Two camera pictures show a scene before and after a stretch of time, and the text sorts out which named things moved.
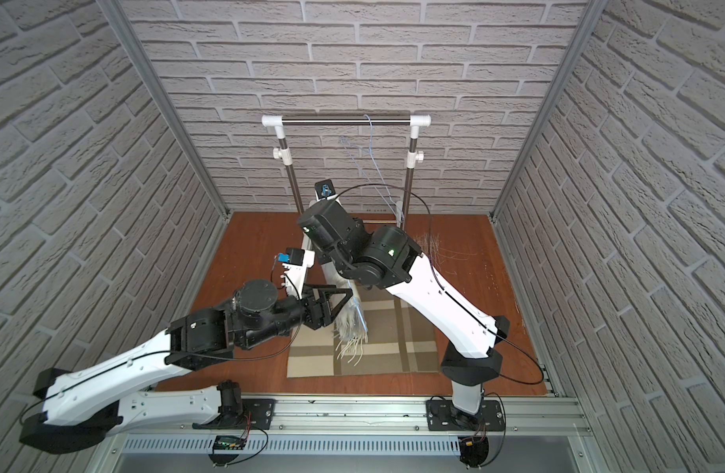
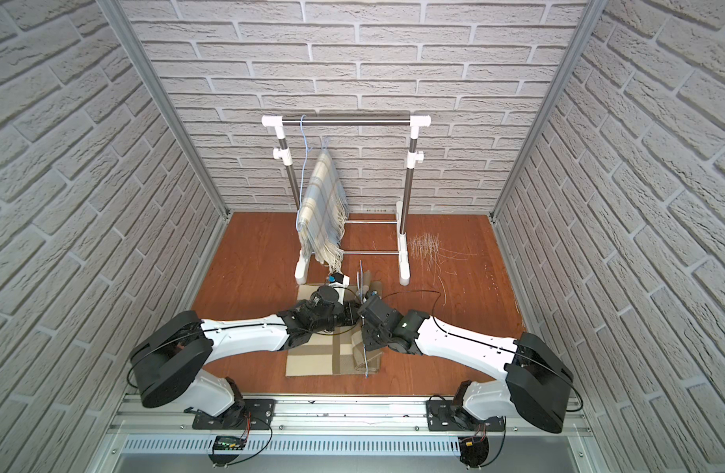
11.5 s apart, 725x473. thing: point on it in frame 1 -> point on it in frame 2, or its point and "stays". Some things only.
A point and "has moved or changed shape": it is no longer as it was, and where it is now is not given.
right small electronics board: (473, 449) stays
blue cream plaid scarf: (351, 322) has moved or changed shape
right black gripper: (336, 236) -> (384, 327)
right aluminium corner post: (593, 12) stays
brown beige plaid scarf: (401, 341) has moved or changed shape
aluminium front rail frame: (543, 435) stays
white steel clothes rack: (284, 152) stays
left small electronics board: (227, 442) stays
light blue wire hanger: (344, 140) -> (361, 286)
